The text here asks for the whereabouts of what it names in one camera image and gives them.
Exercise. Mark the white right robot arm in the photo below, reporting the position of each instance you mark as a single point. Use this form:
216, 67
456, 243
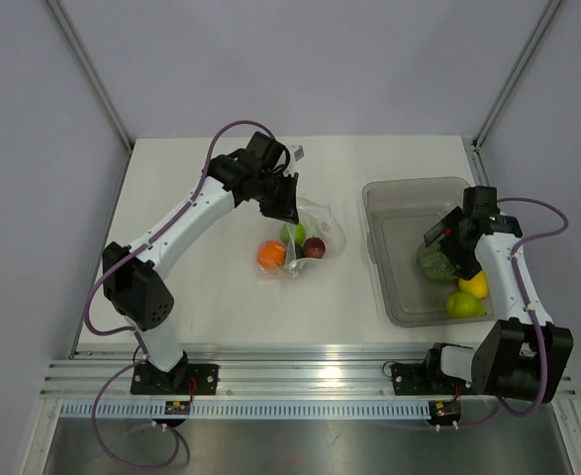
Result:
524, 355

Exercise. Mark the aluminium table edge rail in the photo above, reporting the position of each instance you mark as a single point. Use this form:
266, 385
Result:
312, 372

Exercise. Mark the left aluminium frame post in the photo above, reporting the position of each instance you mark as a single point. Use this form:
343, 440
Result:
82, 57

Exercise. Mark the right aluminium frame post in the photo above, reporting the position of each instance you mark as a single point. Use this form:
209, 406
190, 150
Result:
520, 66

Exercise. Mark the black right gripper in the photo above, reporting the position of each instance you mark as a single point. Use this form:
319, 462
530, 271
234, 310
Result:
467, 264

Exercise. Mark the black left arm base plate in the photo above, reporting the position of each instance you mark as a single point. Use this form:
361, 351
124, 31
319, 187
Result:
199, 379

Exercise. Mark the dark red passion fruit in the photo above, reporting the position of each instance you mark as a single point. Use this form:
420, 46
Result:
314, 247

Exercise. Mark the small circuit board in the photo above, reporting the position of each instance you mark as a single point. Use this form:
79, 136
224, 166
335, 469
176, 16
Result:
444, 413
177, 408

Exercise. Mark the clear plastic bin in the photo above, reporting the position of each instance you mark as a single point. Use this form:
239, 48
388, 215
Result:
399, 213

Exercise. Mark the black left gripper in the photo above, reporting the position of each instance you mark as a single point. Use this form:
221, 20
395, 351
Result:
286, 210

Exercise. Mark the light green apple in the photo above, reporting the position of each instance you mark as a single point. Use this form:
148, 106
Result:
295, 233
463, 305

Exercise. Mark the left small circuit board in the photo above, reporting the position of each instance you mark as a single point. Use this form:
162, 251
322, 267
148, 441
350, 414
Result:
177, 408

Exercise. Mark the dark green avocado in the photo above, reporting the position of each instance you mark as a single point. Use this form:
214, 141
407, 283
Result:
299, 251

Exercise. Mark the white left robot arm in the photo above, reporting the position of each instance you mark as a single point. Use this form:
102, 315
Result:
135, 274

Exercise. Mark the orange fruit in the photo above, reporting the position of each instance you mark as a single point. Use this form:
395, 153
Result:
271, 255

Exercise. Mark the yellow fruit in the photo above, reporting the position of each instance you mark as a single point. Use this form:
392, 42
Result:
477, 286

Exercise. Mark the aluminium frame post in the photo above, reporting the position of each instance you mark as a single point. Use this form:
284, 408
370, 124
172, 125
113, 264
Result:
520, 66
82, 57

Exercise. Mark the clear zip top bag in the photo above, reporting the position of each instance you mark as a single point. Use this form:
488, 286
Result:
319, 221

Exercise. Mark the green netted melon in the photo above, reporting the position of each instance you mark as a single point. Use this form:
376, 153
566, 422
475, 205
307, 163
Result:
435, 265

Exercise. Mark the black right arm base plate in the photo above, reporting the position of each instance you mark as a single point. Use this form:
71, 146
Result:
417, 380

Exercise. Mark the white slotted cable duct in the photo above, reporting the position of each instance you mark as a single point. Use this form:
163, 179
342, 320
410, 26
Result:
253, 410

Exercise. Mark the right small circuit board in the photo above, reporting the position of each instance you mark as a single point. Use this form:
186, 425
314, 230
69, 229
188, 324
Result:
444, 413

